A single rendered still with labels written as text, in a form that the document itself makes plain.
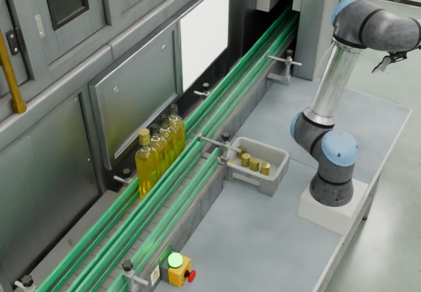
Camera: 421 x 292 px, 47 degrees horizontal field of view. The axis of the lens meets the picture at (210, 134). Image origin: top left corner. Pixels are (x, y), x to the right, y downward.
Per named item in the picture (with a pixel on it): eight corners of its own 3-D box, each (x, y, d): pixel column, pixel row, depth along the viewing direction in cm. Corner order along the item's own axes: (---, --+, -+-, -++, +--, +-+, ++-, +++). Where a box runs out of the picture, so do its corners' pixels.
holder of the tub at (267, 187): (226, 148, 204) (226, 133, 199) (287, 168, 195) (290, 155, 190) (207, 173, 193) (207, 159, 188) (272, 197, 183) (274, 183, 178)
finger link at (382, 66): (372, 78, 186) (388, 58, 181) (371, 71, 191) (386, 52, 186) (379, 81, 186) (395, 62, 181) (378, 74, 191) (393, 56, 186)
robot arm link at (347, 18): (307, 162, 166) (371, 8, 138) (282, 138, 176) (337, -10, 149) (332, 158, 172) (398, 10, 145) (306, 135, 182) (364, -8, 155)
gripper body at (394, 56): (384, 46, 177) (419, 34, 172) (382, 37, 184) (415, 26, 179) (391, 64, 180) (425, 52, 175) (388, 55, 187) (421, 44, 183)
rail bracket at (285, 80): (265, 84, 234) (269, 42, 220) (298, 93, 228) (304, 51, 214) (261, 89, 231) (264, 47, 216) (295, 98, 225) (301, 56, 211)
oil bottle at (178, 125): (173, 156, 181) (170, 110, 168) (187, 161, 179) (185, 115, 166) (165, 165, 178) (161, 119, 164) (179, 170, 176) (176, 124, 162)
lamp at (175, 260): (173, 254, 155) (172, 248, 153) (185, 259, 153) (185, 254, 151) (165, 265, 152) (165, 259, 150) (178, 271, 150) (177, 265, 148)
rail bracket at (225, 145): (201, 148, 184) (200, 123, 176) (241, 163, 178) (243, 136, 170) (197, 153, 182) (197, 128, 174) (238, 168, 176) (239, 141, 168)
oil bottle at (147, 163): (148, 187, 170) (143, 140, 156) (162, 192, 167) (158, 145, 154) (139, 197, 166) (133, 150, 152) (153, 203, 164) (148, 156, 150)
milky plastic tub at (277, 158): (237, 150, 202) (239, 135, 197) (289, 168, 195) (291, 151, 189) (218, 177, 191) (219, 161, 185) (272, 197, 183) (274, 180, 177)
